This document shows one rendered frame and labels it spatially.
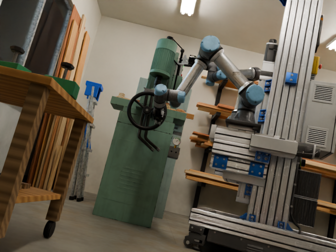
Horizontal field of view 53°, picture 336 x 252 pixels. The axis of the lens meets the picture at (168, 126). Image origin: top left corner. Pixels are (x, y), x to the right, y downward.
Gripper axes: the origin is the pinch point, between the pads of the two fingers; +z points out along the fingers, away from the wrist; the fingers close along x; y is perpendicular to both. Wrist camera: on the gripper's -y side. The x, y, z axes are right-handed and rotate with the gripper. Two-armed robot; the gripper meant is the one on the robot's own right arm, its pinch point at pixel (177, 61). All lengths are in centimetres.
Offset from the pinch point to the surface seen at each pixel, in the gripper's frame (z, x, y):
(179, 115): -11.6, 35.1, -31.4
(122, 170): 21, 66, -72
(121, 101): 35, 35, -31
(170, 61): 5.7, -1.7, -1.9
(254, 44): -101, -250, -19
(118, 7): 109, -237, -9
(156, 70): 14.9, 7.9, -9.1
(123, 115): 31, 41, -39
